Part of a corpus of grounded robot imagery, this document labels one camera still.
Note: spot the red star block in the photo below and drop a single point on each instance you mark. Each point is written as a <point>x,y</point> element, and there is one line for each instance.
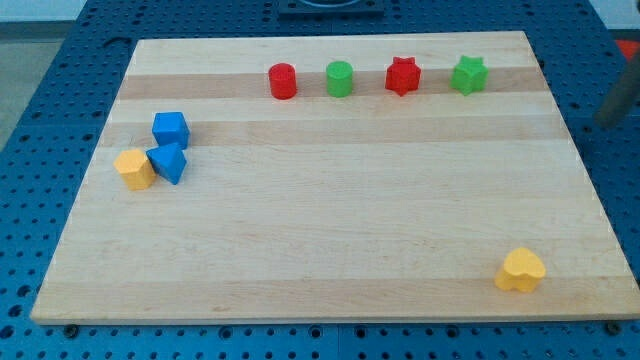
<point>403,75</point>

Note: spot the green star block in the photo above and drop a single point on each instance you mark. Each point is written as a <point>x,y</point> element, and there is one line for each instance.
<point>469,75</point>

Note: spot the wooden board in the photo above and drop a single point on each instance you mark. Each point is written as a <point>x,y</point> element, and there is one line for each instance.
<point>372,207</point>

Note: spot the green cylinder block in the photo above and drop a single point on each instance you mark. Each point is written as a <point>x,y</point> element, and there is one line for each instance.
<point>339,79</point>

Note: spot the red cylinder block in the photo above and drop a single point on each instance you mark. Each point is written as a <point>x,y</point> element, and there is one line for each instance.
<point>282,81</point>

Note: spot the blue triangular prism block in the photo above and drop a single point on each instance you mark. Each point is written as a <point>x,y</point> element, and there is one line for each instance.
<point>168,161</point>

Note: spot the blue cube block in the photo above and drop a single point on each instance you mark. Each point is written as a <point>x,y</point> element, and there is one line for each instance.
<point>171,127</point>

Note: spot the yellow hexagon block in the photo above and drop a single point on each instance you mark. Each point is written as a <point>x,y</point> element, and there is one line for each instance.
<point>135,169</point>

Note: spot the yellow heart block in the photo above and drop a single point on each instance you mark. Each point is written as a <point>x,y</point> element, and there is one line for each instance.
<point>522,270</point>

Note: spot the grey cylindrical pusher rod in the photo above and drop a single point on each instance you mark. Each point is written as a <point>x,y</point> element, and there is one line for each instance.
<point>621,96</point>

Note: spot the red object at edge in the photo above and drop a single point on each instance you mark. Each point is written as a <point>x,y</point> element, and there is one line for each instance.
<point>629,48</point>

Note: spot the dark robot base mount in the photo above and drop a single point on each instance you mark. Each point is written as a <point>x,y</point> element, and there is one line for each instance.
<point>300,8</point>

